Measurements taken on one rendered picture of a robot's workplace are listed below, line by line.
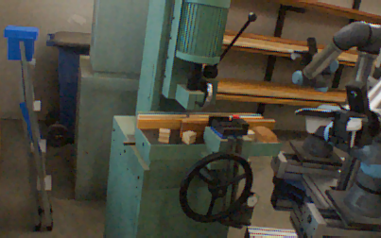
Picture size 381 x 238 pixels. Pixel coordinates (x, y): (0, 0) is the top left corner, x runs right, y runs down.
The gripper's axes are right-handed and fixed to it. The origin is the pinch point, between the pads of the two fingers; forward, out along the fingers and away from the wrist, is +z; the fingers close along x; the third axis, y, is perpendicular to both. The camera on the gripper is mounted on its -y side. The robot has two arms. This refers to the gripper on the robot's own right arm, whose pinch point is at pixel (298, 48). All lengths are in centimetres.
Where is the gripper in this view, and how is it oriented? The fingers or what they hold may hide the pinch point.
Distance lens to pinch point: 231.9
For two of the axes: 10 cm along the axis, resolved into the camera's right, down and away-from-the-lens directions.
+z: -2.8, -3.5, 8.9
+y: -0.3, 9.3, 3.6
